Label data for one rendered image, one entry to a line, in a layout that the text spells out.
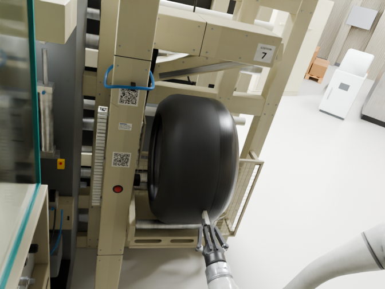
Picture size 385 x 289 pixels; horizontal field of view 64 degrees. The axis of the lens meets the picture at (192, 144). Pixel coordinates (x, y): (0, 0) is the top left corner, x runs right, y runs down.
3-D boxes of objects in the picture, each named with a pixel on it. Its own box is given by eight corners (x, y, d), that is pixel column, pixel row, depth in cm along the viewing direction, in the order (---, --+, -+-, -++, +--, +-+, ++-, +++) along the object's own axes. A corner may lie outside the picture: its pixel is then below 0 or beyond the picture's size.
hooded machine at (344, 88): (345, 122, 614) (377, 58, 551) (316, 111, 634) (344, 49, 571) (348, 113, 669) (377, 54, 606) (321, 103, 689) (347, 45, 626)
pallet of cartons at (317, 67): (327, 77, 948) (338, 52, 911) (320, 84, 844) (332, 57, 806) (298, 67, 981) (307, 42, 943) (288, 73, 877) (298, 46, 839)
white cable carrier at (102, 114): (91, 204, 140) (97, 111, 117) (92, 197, 144) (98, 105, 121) (101, 205, 141) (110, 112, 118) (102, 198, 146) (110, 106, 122)
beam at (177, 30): (148, 48, 132) (153, 11, 125) (144, 34, 153) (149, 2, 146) (273, 69, 149) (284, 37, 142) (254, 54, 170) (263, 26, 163)
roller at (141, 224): (132, 230, 143) (133, 226, 140) (132, 221, 146) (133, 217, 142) (203, 230, 152) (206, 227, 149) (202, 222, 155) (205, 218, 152)
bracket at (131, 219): (126, 241, 139) (129, 226, 135) (126, 186, 172) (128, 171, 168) (134, 241, 140) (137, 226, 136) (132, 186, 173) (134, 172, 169)
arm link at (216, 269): (211, 276, 100) (207, 259, 104) (204, 289, 105) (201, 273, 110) (237, 275, 102) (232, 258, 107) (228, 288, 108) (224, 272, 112)
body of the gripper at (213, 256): (231, 261, 107) (224, 237, 114) (208, 261, 105) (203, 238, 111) (224, 272, 111) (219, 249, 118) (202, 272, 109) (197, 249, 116)
